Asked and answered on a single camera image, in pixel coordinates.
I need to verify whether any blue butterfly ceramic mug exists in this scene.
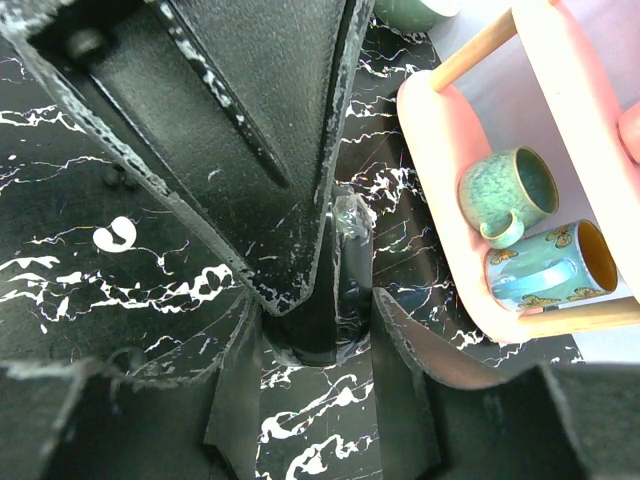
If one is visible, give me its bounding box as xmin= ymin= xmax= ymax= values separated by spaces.
xmin=485 ymin=220 xmax=618 ymax=312

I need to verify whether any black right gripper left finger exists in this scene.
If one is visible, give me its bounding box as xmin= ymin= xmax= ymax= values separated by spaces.
xmin=1 ymin=294 xmax=262 ymax=479

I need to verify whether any green speckled ceramic mug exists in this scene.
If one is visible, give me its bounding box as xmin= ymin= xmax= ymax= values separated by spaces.
xmin=457 ymin=146 xmax=559 ymax=249

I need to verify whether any white earbud near centre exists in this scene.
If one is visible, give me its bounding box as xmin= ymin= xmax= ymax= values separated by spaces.
xmin=92 ymin=216 xmax=137 ymax=254

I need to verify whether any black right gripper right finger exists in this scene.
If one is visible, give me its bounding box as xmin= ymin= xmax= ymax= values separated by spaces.
xmin=370 ymin=288 xmax=639 ymax=479

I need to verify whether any pink three-tier wooden shelf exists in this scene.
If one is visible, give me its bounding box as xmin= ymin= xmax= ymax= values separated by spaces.
xmin=397 ymin=1 xmax=639 ymax=344

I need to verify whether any green white ceramic bowl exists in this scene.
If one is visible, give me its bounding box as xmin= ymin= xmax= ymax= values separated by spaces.
xmin=373 ymin=0 xmax=461 ymax=33

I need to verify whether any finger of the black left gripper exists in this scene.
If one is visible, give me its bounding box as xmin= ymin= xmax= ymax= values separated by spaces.
xmin=151 ymin=1 xmax=373 ymax=315
xmin=0 ymin=0 xmax=256 ymax=291

